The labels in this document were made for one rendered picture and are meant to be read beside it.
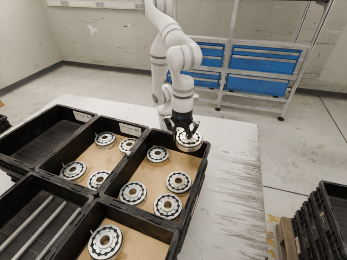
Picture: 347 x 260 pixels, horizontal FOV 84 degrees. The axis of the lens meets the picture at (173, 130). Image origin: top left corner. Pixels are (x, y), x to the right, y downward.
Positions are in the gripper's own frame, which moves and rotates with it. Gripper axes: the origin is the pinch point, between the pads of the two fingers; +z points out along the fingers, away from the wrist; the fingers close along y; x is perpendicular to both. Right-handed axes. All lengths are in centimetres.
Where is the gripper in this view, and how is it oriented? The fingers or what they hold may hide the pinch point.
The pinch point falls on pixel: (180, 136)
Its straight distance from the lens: 76.6
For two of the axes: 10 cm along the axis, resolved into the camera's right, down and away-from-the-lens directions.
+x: 2.9, -6.1, 7.4
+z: 0.0, 7.7, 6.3
